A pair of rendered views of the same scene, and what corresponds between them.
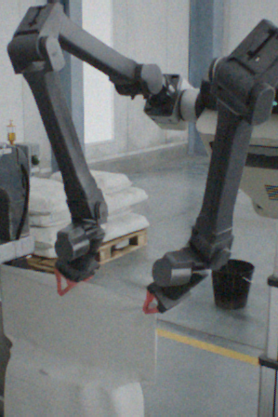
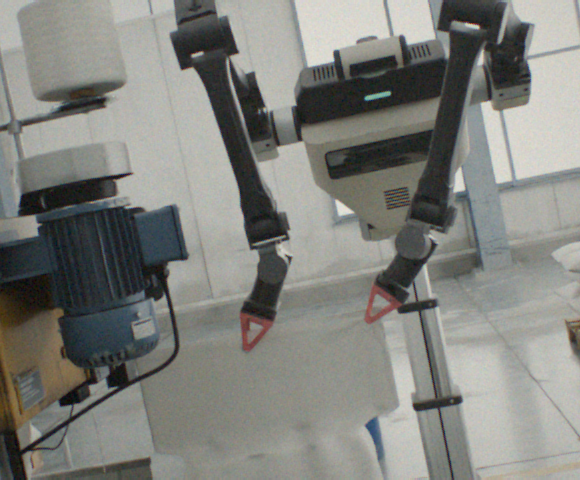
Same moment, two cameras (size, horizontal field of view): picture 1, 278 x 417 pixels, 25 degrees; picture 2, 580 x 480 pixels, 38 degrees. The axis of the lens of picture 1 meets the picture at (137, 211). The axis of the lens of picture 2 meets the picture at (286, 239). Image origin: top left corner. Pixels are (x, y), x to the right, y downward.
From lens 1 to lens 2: 93 cm
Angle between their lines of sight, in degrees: 31
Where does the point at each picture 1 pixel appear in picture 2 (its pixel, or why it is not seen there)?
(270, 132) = (394, 122)
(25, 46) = (203, 28)
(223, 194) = (458, 135)
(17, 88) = not seen: outside the picture
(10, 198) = not seen: hidden behind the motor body
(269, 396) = (438, 444)
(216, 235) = (450, 187)
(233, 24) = not seen: hidden behind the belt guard
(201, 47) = not seen: outside the picture
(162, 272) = (410, 242)
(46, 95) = (228, 85)
